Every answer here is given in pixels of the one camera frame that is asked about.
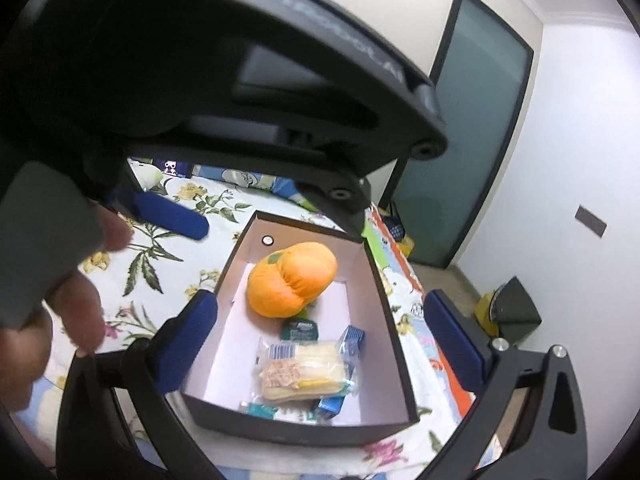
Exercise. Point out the clear sandwich cracker packet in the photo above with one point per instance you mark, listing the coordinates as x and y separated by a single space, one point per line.
305 370

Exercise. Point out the teal snack packet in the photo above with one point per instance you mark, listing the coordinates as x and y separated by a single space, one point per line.
260 409

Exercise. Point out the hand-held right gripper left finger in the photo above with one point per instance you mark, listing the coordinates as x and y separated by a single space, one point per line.
195 325

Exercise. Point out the green snack packet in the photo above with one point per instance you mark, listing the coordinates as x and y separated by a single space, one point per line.
300 329

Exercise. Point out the orange plush pumpkin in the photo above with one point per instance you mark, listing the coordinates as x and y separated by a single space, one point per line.
290 280

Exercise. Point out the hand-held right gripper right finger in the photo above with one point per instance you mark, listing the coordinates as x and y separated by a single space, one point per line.
450 325

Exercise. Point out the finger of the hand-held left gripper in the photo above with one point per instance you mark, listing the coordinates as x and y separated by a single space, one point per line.
340 200
170 217

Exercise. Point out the frosted glass door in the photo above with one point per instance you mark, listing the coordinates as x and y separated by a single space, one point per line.
470 125

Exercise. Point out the blue striped blanket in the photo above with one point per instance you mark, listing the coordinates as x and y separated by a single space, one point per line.
235 177

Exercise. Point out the blue snack packet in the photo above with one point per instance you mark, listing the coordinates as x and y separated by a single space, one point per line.
351 342
330 406

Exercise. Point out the grey wall switch plate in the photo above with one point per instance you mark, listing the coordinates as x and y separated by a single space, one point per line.
591 220

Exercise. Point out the small yellow box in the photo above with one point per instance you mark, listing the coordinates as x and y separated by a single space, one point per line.
406 247

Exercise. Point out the dark cardboard box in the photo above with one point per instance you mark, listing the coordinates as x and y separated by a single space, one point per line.
380 350

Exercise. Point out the person's left hand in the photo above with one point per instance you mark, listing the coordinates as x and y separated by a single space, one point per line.
80 310

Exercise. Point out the dark blue patterned bag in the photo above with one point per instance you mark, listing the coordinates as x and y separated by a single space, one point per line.
396 227

